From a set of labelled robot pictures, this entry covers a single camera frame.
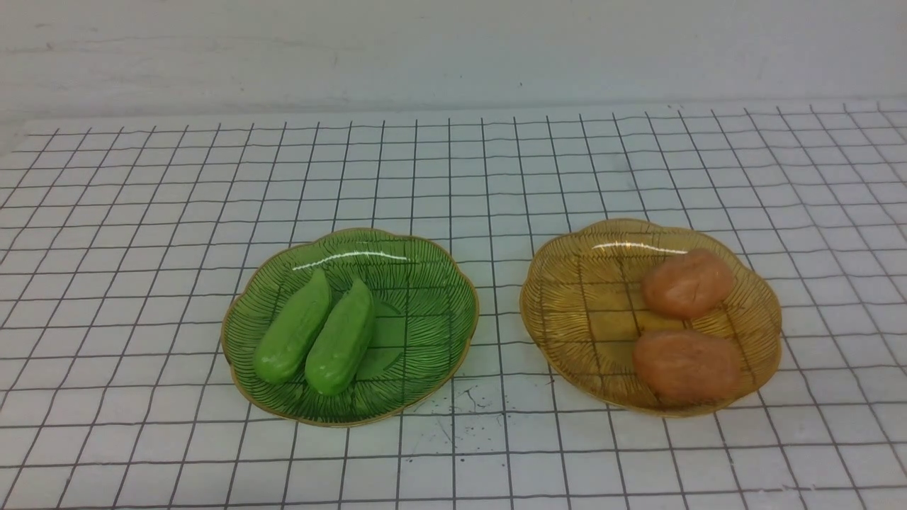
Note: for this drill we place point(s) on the white checkered tablecloth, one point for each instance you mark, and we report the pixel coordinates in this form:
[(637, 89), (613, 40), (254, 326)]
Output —
[(124, 242)]

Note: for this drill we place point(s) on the amber glass plate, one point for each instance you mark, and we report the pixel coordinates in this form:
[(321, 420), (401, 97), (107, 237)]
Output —
[(582, 305)]

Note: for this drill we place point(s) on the green cucumber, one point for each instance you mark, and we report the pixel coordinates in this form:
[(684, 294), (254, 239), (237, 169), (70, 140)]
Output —
[(292, 334), (341, 345)]

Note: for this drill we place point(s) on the brown potato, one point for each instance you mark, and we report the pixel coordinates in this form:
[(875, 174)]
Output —
[(688, 285), (687, 367)]

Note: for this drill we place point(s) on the green glass plate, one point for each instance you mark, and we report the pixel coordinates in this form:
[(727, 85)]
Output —
[(426, 314)]

